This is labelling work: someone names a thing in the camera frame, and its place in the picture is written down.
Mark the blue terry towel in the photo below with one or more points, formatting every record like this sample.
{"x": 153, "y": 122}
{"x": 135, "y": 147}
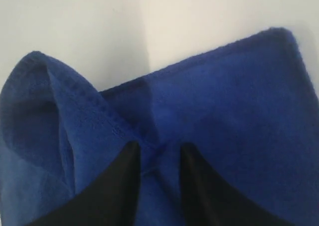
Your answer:
{"x": 249, "y": 107}

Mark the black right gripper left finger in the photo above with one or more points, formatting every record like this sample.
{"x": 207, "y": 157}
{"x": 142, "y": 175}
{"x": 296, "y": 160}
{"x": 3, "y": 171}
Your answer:
{"x": 110, "y": 200}

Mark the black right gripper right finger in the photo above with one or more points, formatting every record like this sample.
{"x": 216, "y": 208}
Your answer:
{"x": 208, "y": 200}

